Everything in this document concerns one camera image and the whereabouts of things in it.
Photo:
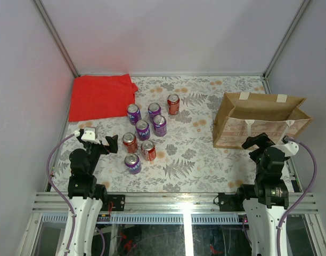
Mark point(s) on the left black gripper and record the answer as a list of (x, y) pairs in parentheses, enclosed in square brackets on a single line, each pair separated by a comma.
[(113, 141)]

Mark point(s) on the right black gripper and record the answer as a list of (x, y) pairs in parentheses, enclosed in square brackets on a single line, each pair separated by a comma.
[(261, 141)]

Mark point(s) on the brown jute canvas bag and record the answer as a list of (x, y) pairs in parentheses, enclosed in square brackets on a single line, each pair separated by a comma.
[(242, 115)]

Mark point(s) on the purple fanta can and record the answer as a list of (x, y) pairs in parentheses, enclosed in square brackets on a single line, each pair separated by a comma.
[(154, 109), (133, 163), (143, 130), (133, 113), (160, 125)]

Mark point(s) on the red coke can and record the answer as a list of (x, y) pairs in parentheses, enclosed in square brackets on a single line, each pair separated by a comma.
[(148, 150), (173, 101), (130, 142)]

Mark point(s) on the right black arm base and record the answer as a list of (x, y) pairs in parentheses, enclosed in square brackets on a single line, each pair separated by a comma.
[(229, 202)]

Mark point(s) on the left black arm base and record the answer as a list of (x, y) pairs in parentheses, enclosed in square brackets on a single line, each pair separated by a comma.
[(114, 203)]

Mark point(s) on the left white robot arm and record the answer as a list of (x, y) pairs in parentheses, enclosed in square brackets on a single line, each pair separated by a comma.
[(85, 196)]

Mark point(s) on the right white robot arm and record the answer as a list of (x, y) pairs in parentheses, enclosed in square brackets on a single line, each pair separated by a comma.
[(267, 200)]

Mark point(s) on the purple fanta can front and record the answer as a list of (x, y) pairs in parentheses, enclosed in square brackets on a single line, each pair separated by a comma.
[(133, 163)]

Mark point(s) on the red coke can front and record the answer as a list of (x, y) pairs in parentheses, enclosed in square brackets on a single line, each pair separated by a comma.
[(148, 150)]

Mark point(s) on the red folded cloth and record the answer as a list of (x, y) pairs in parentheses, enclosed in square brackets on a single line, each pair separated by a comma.
[(98, 97)]

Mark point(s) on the floral patterned tablecloth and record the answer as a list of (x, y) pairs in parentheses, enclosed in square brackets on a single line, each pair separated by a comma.
[(186, 159)]

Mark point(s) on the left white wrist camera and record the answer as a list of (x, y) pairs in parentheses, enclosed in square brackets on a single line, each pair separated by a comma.
[(87, 134)]

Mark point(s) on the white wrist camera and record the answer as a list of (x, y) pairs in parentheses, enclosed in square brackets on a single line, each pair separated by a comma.
[(87, 134), (288, 147)]

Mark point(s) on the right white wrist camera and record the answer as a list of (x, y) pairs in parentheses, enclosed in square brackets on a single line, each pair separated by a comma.
[(288, 147)]

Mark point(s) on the aluminium front rail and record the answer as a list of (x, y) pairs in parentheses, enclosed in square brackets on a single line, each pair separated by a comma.
[(166, 203)]

